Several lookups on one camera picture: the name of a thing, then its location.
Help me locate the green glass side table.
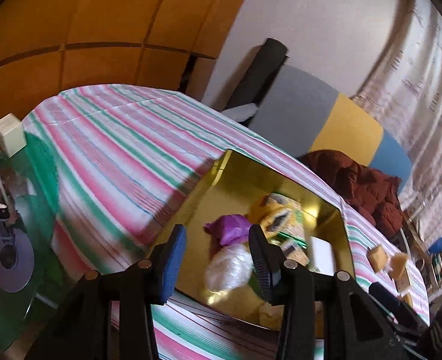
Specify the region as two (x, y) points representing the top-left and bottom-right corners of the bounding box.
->
(0, 133), (72, 352)

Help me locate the patterned white curtain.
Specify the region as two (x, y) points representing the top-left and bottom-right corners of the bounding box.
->
(354, 0), (442, 245)

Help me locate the tan sponge block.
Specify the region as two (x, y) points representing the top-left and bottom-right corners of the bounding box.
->
(366, 244), (389, 273)
(389, 253), (409, 281)

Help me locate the blue round fan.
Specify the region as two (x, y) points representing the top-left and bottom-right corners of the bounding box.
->
(429, 235), (442, 254)

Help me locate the clear plastic bag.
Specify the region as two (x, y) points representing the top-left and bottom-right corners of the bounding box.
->
(204, 244), (253, 292)

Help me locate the white soap block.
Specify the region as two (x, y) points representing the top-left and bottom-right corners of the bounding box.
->
(308, 236), (336, 276)

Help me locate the striped pink green bedsheet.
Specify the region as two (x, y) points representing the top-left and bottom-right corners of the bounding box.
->
(21, 83), (431, 360)

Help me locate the dark red quilted jacket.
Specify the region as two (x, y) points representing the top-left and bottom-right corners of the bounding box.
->
(298, 150), (403, 238)

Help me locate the green-edged rice cracker packet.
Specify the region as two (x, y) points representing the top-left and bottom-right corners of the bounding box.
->
(280, 236), (310, 267)

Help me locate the gold metal tin box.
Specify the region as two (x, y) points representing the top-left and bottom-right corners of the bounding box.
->
(145, 148), (357, 340)

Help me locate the wooden wardrobe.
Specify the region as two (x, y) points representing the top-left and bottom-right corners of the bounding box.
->
(0, 0), (245, 118)

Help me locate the purple plastic bag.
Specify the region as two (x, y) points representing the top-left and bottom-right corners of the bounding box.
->
(203, 214), (252, 247)

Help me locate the black rolled mat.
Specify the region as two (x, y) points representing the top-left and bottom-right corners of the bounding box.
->
(225, 38), (288, 109)

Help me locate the grey yellow blue headboard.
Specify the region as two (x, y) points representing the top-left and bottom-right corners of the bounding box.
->
(249, 65), (412, 190)

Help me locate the small white box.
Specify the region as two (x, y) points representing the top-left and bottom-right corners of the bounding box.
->
(0, 113), (27, 158)

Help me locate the grey round phone stand base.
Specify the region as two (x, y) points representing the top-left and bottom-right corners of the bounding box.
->
(0, 228), (35, 293)

